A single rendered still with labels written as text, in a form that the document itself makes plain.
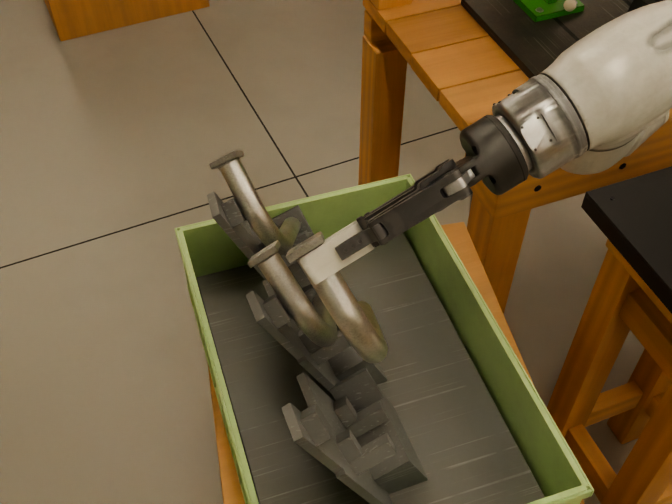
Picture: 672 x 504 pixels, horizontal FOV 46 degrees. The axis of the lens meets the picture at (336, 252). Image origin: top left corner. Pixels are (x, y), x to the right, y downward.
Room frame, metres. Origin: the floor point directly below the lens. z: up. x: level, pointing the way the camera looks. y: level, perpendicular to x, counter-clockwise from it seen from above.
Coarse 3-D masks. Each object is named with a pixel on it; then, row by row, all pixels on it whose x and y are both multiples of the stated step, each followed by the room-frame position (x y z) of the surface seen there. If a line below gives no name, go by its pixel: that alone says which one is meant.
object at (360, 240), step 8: (376, 224) 0.51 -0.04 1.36; (360, 232) 0.52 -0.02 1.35; (368, 232) 0.51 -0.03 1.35; (384, 232) 0.50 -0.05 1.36; (352, 240) 0.51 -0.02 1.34; (360, 240) 0.51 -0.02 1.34; (368, 240) 0.51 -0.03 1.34; (376, 240) 0.50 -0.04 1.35; (336, 248) 0.51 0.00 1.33; (344, 248) 0.51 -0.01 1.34; (352, 248) 0.51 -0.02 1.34; (360, 248) 0.51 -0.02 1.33; (344, 256) 0.50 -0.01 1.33
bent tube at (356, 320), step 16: (320, 240) 0.51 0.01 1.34; (288, 256) 0.50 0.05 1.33; (304, 272) 0.51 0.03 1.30; (336, 272) 0.51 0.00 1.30; (320, 288) 0.49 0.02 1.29; (336, 288) 0.49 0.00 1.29; (336, 304) 0.48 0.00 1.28; (352, 304) 0.48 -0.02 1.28; (368, 304) 0.63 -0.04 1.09; (336, 320) 0.47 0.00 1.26; (352, 320) 0.47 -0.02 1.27; (368, 320) 0.48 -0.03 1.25; (352, 336) 0.46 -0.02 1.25; (368, 336) 0.47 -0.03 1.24; (368, 352) 0.46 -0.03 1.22; (384, 352) 0.48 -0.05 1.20
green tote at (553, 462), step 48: (336, 192) 0.97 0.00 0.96; (384, 192) 0.99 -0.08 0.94; (192, 240) 0.88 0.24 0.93; (432, 240) 0.89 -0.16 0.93; (192, 288) 0.76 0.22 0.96; (480, 336) 0.71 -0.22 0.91; (528, 384) 0.59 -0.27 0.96; (528, 432) 0.55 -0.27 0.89; (240, 480) 0.51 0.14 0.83; (576, 480) 0.45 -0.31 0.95
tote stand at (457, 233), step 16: (448, 224) 1.06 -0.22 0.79; (464, 224) 1.06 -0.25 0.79; (464, 240) 1.02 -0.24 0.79; (464, 256) 0.97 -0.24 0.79; (480, 272) 0.94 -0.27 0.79; (480, 288) 0.90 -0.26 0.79; (496, 304) 0.86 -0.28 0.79; (496, 320) 0.83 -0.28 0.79; (512, 336) 0.79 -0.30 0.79; (208, 368) 0.73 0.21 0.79; (224, 432) 0.61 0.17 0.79; (224, 448) 0.58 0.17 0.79; (224, 464) 0.56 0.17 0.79; (224, 480) 0.53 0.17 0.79; (224, 496) 0.50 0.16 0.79; (240, 496) 0.50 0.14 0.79
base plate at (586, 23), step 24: (480, 0) 1.68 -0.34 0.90; (504, 0) 1.68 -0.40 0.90; (600, 0) 1.68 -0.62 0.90; (624, 0) 1.68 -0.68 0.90; (480, 24) 1.61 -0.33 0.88; (504, 24) 1.58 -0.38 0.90; (528, 24) 1.58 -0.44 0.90; (552, 24) 1.58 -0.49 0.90; (576, 24) 1.58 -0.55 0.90; (600, 24) 1.58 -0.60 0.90; (504, 48) 1.50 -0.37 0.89; (528, 48) 1.49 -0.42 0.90; (552, 48) 1.49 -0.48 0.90; (528, 72) 1.41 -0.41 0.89
